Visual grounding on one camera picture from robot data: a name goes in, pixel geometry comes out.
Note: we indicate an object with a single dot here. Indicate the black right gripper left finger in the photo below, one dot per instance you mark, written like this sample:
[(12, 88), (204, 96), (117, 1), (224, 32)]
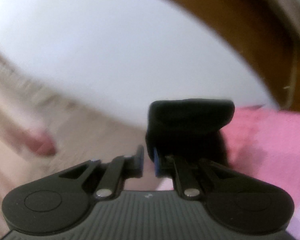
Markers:
[(60, 201)]

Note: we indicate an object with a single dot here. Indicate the pink checked bed sheet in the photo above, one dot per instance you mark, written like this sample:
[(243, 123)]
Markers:
[(265, 145)]

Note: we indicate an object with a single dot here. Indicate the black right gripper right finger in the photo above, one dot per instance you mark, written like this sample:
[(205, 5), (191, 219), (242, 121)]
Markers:
[(235, 200)]

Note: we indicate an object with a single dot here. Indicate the black printed small garment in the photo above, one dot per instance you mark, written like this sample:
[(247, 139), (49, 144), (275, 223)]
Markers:
[(189, 129)]

